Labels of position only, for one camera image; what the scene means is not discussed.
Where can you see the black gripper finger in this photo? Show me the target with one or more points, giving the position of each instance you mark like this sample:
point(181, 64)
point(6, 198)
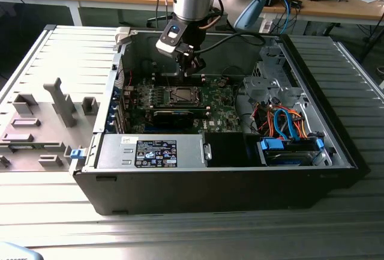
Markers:
point(198, 65)
point(184, 62)

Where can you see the silver CPU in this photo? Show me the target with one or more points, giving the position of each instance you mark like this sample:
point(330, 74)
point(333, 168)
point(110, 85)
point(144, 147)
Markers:
point(183, 95)

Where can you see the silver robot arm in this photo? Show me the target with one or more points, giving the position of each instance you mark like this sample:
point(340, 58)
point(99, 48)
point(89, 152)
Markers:
point(192, 4)

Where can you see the black RAM slot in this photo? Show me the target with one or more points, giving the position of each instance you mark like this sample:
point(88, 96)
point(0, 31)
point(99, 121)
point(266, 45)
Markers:
point(160, 81)
point(160, 76)

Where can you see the green motherboard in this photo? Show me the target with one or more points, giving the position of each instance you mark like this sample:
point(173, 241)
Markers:
point(223, 107)

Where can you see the black graphics card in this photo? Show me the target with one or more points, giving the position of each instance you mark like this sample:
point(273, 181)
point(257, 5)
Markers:
point(172, 119)

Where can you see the grey metal drive cage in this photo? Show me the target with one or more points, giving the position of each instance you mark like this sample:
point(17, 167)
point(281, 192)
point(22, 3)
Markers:
point(261, 84)

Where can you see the pale case release latch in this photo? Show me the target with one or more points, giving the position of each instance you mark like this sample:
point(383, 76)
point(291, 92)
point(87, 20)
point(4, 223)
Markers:
point(123, 36)

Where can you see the grey power supply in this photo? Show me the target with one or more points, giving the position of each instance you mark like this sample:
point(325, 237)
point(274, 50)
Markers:
point(114, 152)

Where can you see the black PC case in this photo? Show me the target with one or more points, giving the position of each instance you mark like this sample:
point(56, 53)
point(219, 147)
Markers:
point(210, 191)

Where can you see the hard disk in blue carrier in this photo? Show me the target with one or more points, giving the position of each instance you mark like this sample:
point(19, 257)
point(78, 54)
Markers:
point(288, 156)

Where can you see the blue plastic latch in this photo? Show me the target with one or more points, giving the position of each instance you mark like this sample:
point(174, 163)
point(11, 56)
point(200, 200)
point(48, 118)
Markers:
point(76, 154)

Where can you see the grey parts rack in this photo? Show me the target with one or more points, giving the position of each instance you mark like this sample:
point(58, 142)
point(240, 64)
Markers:
point(45, 122)

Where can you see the pale blue teach pendant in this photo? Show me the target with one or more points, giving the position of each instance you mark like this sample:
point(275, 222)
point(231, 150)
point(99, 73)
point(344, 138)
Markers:
point(15, 252)

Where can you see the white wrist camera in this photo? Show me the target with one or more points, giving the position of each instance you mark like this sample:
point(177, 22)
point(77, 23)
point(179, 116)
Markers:
point(168, 45)

